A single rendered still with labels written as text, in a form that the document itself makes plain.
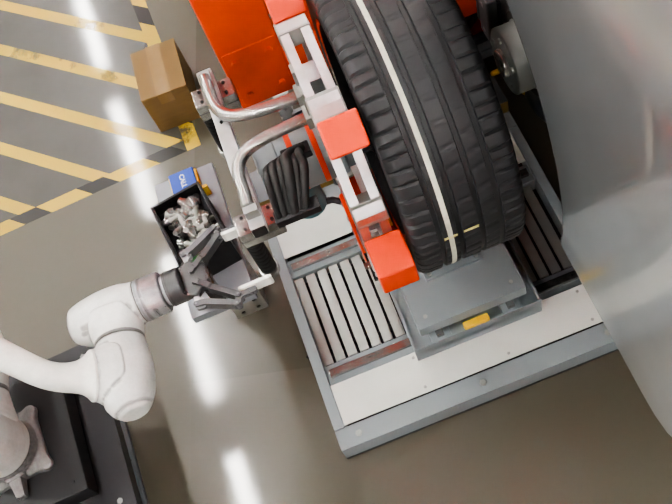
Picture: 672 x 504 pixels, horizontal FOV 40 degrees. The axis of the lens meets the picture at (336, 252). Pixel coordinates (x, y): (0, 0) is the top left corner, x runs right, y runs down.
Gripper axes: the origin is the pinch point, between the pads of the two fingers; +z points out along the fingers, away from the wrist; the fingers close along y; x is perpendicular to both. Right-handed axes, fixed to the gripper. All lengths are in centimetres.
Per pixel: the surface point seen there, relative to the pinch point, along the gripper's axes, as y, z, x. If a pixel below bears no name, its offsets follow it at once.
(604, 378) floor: 26, 67, -83
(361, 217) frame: 9.8, 22.1, 13.5
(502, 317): 6, 48, -67
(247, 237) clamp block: 2.6, 0.4, 10.9
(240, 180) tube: -5.2, 3.5, 18.3
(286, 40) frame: -23.5, 21.8, 29.0
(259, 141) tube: -12.3, 9.5, 18.0
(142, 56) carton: -130, -23, -65
